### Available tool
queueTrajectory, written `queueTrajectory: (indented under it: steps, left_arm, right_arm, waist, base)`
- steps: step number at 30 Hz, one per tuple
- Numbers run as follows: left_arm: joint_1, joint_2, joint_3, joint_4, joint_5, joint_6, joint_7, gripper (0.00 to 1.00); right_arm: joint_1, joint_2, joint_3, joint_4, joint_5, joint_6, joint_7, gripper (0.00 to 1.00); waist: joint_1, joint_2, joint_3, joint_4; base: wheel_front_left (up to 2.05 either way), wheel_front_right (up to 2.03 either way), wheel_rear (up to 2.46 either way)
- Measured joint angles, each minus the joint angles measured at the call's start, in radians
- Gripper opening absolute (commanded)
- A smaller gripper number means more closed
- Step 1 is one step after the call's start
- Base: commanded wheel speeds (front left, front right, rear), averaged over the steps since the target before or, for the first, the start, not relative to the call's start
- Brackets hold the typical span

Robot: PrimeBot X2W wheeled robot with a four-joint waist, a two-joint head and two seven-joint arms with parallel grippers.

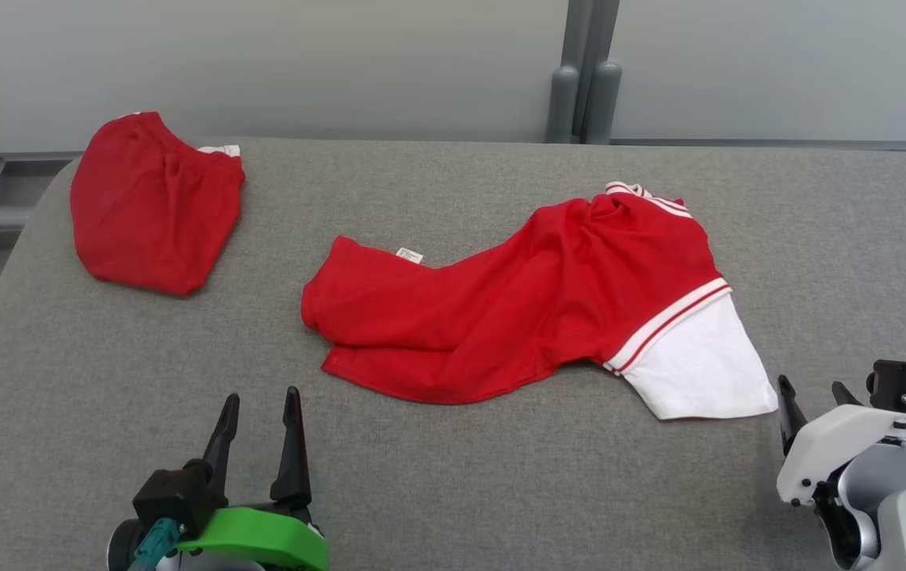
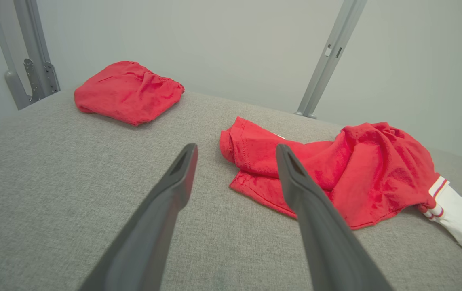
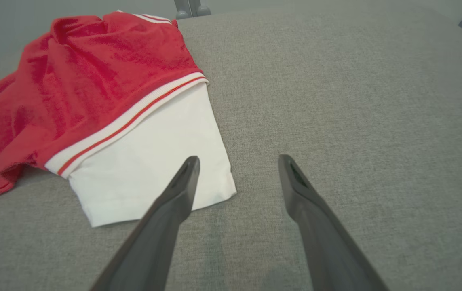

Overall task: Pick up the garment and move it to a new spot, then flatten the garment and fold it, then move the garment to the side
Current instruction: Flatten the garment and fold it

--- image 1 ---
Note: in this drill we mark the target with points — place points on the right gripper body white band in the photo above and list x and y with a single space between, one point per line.
825 452

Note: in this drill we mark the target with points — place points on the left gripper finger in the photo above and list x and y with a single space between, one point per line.
224 444
292 460

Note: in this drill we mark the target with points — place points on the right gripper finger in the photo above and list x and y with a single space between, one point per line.
845 396
791 416

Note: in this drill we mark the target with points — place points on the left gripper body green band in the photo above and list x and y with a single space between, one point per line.
270 539

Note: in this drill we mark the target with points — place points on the red shorts with white stripe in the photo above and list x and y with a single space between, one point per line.
151 214

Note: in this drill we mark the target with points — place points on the red jersey with white sleeves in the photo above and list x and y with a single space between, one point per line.
540 301

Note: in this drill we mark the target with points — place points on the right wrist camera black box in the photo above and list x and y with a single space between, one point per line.
900 377

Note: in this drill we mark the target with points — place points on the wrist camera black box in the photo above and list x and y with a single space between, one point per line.
171 496
900 377

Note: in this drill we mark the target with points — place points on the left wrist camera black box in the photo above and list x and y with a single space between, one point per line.
171 496

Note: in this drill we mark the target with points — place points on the grey double partition post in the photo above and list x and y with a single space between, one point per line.
583 71

